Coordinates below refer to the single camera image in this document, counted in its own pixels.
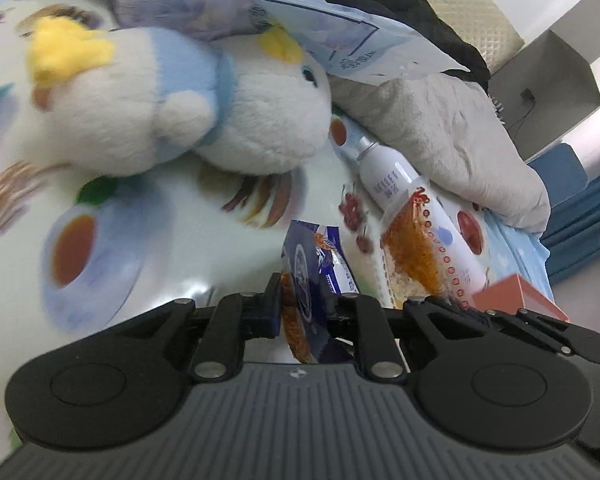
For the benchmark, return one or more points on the blue cracker packet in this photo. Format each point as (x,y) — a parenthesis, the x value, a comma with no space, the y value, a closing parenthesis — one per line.
(305,280)

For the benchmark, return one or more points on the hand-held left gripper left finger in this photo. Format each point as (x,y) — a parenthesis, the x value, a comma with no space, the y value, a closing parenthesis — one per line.
(270,310)

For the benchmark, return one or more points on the plush penguin toy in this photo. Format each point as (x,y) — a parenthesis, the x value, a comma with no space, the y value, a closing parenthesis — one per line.
(155,100)

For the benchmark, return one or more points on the grey duvet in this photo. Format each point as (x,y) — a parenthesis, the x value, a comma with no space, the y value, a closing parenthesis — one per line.
(455,135)

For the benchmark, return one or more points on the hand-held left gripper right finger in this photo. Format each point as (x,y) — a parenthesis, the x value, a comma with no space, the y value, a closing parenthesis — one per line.
(365,325)

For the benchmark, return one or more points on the blue chair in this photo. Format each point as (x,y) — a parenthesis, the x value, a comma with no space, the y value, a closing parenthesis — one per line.
(560,170)

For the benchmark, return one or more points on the pink cardboard box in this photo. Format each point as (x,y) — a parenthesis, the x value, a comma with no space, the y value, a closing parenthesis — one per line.
(515,295)

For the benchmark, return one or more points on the fruit printed bed sheet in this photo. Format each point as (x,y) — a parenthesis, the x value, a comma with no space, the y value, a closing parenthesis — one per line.
(180,240)

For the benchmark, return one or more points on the light blue plastic bag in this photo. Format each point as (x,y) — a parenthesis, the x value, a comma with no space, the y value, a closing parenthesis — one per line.
(330,25)

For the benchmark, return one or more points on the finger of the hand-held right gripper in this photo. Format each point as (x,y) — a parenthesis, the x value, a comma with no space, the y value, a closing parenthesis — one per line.
(555,335)

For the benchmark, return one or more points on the black wall outlet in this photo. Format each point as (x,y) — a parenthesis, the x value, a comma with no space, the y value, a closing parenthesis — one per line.
(528,96)

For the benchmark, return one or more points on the cream padded headboard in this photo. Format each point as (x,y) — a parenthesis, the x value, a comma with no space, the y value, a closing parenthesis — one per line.
(480,0)

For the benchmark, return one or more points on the blue curtain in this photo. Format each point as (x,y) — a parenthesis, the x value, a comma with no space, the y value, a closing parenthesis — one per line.
(580,230)

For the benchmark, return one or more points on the white spray bottle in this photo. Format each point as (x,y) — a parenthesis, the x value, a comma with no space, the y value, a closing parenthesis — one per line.
(385,175)

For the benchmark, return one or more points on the clear red-trimmed snack packet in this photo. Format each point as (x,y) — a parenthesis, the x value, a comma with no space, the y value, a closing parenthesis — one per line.
(410,250)

